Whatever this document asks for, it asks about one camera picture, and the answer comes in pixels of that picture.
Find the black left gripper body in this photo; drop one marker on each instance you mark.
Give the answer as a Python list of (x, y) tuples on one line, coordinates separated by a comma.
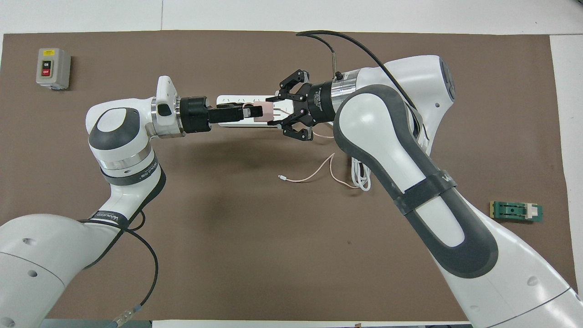
[(196, 115)]

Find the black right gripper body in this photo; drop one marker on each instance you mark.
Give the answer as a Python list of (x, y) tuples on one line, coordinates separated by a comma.
[(321, 104)]

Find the pink charger block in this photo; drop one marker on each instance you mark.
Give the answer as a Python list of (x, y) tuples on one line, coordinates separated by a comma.
[(262, 112)]

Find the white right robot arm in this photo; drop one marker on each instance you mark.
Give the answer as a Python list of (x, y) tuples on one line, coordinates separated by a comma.
[(410, 150)]

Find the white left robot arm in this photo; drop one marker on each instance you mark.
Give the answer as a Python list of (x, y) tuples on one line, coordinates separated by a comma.
[(118, 150)]

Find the white power strip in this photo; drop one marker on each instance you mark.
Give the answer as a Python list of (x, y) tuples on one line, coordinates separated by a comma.
[(237, 99)]

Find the brown table mat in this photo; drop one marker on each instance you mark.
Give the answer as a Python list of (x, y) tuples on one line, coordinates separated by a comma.
[(273, 255)]

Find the grey on-off switch box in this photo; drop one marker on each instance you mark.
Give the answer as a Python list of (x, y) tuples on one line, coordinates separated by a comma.
[(52, 68)]

